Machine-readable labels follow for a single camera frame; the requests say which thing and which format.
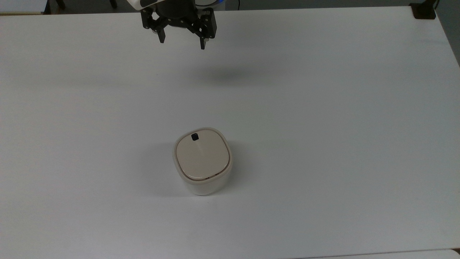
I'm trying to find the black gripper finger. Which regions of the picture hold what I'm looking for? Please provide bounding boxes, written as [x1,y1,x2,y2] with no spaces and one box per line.
[187,7,218,50]
[141,7,169,44]

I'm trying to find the beige lidded trash bin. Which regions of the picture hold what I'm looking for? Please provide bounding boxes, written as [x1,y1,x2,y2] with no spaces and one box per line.
[173,127,233,196]

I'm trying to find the pale table with beige edge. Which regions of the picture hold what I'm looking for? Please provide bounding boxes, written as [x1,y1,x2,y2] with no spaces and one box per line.
[0,0,49,15]

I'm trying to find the black table clamp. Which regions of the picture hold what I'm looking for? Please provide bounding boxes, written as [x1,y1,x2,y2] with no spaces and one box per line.
[410,0,438,19]

